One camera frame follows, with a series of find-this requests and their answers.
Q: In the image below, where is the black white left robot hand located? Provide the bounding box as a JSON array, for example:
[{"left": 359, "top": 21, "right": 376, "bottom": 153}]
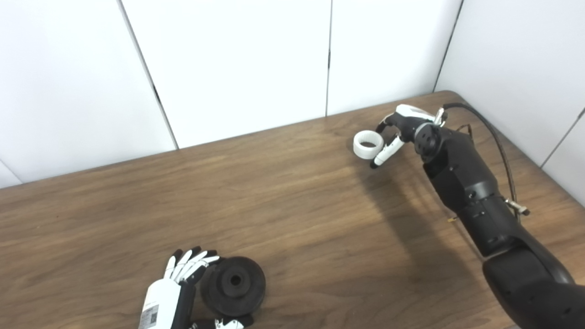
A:
[{"left": 138, "top": 247, "right": 254, "bottom": 329}]

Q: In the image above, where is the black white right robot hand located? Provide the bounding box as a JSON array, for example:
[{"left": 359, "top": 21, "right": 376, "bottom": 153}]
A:
[{"left": 369, "top": 104, "right": 446, "bottom": 170}]

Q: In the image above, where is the white toothed ring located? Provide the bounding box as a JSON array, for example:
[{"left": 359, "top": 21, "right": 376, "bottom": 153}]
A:
[{"left": 353, "top": 130, "right": 384, "bottom": 160}]

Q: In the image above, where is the round black part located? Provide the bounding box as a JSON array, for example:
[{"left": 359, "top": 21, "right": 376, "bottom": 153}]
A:
[{"left": 200, "top": 256, "right": 266, "bottom": 317}]

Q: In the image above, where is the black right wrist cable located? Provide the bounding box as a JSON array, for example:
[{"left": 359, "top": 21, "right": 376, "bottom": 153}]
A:
[{"left": 441, "top": 103, "right": 531, "bottom": 224}]

